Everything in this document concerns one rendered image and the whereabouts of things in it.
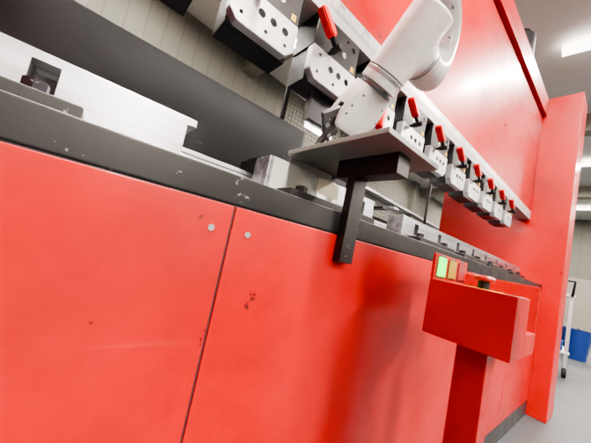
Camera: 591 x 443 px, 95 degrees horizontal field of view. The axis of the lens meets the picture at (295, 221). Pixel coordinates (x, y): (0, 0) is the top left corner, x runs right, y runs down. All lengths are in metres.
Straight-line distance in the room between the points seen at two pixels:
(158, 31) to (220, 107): 3.23
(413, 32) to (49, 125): 0.56
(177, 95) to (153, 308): 0.85
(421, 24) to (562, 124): 2.36
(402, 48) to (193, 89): 0.76
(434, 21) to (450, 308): 0.55
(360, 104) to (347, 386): 0.61
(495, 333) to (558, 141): 2.31
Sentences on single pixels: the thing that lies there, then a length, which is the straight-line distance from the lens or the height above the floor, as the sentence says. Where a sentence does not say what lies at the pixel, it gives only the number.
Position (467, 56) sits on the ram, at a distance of 1.54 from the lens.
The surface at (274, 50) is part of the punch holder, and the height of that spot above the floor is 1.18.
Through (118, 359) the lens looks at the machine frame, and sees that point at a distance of 0.42.
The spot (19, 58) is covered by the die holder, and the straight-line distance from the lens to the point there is 0.53.
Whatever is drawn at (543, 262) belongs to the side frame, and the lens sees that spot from 2.62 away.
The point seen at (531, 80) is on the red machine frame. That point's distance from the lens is 2.52.
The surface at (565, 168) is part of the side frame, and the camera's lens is 2.76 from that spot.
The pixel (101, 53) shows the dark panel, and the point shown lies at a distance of 1.12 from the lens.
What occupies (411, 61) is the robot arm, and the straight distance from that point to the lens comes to 0.62.
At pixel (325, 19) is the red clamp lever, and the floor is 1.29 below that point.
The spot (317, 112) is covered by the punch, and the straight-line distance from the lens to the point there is 0.74.
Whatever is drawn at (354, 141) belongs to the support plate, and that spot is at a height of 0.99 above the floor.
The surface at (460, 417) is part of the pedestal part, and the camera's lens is 0.80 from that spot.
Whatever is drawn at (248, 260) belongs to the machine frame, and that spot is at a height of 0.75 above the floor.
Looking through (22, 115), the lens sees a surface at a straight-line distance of 0.39.
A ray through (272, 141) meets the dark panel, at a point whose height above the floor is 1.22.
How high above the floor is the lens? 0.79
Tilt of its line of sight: 5 degrees up
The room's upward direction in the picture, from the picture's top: 12 degrees clockwise
